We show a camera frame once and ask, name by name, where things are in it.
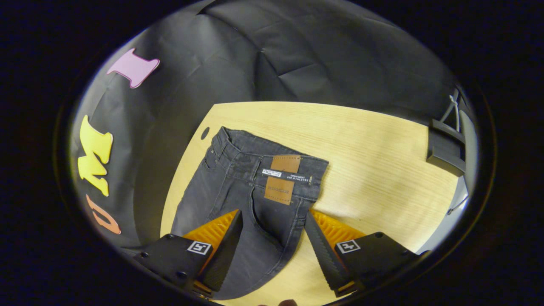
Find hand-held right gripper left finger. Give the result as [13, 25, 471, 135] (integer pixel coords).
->
[133, 208, 244, 299]

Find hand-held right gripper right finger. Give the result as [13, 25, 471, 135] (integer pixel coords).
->
[303, 210, 420, 298]

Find dark grey jeans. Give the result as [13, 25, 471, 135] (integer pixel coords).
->
[171, 126, 330, 300]

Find black backdrop cloth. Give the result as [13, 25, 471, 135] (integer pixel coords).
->
[70, 0, 472, 249]

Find white cable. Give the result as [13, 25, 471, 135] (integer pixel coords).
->
[440, 88, 462, 132]

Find black box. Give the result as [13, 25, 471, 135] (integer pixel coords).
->
[426, 119, 467, 177]

